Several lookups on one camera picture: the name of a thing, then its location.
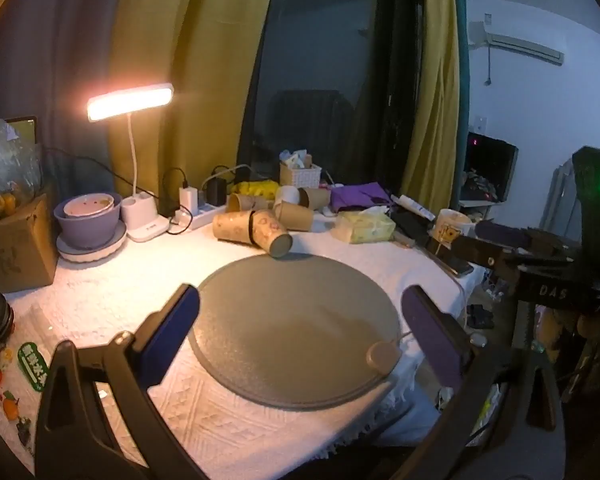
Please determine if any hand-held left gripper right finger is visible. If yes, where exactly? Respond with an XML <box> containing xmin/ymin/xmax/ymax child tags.
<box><xmin>387</xmin><ymin>285</ymin><xmax>564</xmax><ymax>480</ymax></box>

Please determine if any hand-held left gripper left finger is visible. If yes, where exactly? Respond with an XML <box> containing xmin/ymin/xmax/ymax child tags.
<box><xmin>34</xmin><ymin>283</ymin><xmax>216</xmax><ymax>480</ymax></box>

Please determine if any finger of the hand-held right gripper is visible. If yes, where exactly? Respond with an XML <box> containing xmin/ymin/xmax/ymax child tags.
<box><xmin>425</xmin><ymin>234</ymin><xmax>523</xmax><ymax>286</ymax></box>
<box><xmin>475</xmin><ymin>220</ymin><xmax>578</xmax><ymax>261</ymax></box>

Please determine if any patterned paper cup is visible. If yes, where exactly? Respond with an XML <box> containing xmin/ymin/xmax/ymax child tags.
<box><xmin>212</xmin><ymin>210</ymin><xmax>255</xmax><ymax>247</ymax></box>
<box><xmin>249</xmin><ymin>208</ymin><xmax>294</xmax><ymax>260</ymax></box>

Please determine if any brown paper cup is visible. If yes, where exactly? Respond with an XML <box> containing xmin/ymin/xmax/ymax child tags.
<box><xmin>226</xmin><ymin>192</ymin><xmax>277</xmax><ymax>214</ymax></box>
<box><xmin>274</xmin><ymin>201</ymin><xmax>315</xmax><ymax>232</ymax></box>
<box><xmin>298</xmin><ymin>186</ymin><xmax>332</xmax><ymax>210</ymax></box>

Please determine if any black phone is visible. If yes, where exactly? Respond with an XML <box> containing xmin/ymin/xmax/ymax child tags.
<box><xmin>425</xmin><ymin>242</ymin><xmax>475</xmax><ymax>278</ymax></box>

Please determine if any white printed mug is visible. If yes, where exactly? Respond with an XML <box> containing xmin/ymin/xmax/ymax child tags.
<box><xmin>433</xmin><ymin>208</ymin><xmax>473</xmax><ymax>244</ymax></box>

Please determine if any black monitor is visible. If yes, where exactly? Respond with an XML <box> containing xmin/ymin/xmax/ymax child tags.
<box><xmin>466</xmin><ymin>132</ymin><xmax>520</xmax><ymax>202</ymax></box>

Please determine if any white tube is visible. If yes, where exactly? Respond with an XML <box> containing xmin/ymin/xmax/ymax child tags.
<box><xmin>391</xmin><ymin>193</ymin><xmax>437</xmax><ymax>222</ymax></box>

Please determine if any white scalloped plate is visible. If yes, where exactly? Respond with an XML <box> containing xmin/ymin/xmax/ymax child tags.
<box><xmin>56</xmin><ymin>220</ymin><xmax>129</xmax><ymax>264</ymax></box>

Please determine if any yellow tissue pack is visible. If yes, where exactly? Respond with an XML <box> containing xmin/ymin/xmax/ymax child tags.
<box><xmin>333</xmin><ymin>210</ymin><xmax>397</xmax><ymax>245</ymax></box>

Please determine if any white power strip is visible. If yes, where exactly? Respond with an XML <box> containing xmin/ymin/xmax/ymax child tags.
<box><xmin>170</xmin><ymin>202</ymin><xmax>230</xmax><ymax>233</ymax></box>

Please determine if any round grey mat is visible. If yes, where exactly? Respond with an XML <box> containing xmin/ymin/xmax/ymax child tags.
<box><xmin>187</xmin><ymin>253</ymin><xmax>402</xmax><ymax>411</ymax></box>

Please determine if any purple cloth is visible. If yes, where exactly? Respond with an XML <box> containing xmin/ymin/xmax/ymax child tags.
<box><xmin>329</xmin><ymin>182</ymin><xmax>394</xmax><ymax>213</ymax></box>

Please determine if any purple bowl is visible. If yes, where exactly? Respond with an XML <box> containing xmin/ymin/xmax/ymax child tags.
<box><xmin>53</xmin><ymin>192</ymin><xmax>123</xmax><ymax>250</ymax></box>

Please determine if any black charger plug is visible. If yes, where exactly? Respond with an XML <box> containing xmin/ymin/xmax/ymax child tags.
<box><xmin>207</xmin><ymin>178</ymin><xmax>228</xmax><ymax>207</ymax></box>

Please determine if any pink inner bowl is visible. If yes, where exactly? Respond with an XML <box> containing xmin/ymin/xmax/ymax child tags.
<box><xmin>63</xmin><ymin>195</ymin><xmax>116</xmax><ymax>219</ymax></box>

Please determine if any yellow cloth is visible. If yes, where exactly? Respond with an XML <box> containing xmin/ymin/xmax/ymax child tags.
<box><xmin>230</xmin><ymin>179</ymin><xmax>282</xmax><ymax>199</ymax></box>

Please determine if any white desk lamp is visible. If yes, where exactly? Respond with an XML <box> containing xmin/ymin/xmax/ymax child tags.
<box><xmin>86</xmin><ymin>83</ymin><xmax>175</xmax><ymax>243</ymax></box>

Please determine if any yellow curtain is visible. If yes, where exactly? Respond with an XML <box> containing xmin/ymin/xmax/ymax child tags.
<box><xmin>400</xmin><ymin>0</ymin><xmax>462</xmax><ymax>202</ymax></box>
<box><xmin>107</xmin><ymin>0</ymin><xmax>281</xmax><ymax>201</ymax></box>

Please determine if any fruit print plastic bag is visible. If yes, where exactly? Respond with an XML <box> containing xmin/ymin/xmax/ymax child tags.
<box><xmin>0</xmin><ymin>310</ymin><xmax>56</xmax><ymax>471</ymax></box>

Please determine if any cardboard box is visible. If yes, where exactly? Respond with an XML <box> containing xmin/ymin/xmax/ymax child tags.
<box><xmin>0</xmin><ymin>194</ymin><xmax>60</xmax><ymax>297</ymax></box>

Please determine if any white air conditioner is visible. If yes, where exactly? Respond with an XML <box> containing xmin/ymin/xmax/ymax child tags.
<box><xmin>469</xmin><ymin>21</ymin><xmax>566</xmax><ymax>67</ymax></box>

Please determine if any white woven basket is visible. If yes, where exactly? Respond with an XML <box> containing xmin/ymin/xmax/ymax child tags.
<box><xmin>279</xmin><ymin>161</ymin><xmax>323</xmax><ymax>187</ymax></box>

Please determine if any clear plastic fruit bag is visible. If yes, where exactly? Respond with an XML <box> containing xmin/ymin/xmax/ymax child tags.
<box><xmin>0</xmin><ymin>101</ymin><xmax>45</xmax><ymax>228</ymax></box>

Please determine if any grey curtain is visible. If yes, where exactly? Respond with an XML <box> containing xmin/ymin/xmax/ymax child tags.
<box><xmin>0</xmin><ymin>0</ymin><xmax>131</xmax><ymax>196</ymax></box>

